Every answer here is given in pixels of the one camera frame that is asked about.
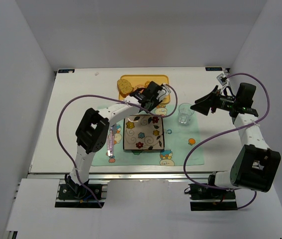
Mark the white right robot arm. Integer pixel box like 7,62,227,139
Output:
191,83,281,192

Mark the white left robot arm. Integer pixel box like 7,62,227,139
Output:
62,81,171,198

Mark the bread loaf slice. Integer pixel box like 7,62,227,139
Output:
117,79,133,98

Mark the small croissant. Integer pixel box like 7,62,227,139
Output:
144,81,150,88

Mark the glazed donut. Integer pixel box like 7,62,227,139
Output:
133,85,145,92

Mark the clear drinking glass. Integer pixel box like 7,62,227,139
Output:
178,103,194,124

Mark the yellow plastic tray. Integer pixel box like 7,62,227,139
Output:
118,74,171,105

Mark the blue label right corner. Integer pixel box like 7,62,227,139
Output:
205,67,223,71

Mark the blue label corner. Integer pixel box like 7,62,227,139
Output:
58,69,75,74
205,67,223,71

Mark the square floral plate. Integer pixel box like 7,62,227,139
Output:
123,115,165,151

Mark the green cartoon placemat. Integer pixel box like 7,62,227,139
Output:
92,105,200,166

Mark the blue label left corner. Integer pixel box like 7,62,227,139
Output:
58,69,75,74

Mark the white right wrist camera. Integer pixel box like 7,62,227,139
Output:
216,73,227,86

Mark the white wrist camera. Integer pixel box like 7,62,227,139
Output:
156,83,171,101
216,73,227,86

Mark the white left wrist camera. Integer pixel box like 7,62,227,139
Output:
156,83,171,101

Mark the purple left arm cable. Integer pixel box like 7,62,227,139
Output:
56,83,179,209

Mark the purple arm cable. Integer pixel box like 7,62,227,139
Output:
56,83,179,209
183,73,271,210

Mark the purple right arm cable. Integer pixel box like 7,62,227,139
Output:
183,73,271,210

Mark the silver spoon pink handle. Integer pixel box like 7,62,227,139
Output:
107,128,114,157

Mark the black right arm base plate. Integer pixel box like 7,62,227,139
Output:
184,184,238,212

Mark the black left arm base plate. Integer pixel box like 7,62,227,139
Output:
55,180,107,209

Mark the aluminium front rail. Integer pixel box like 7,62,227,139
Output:
27,164,266,182

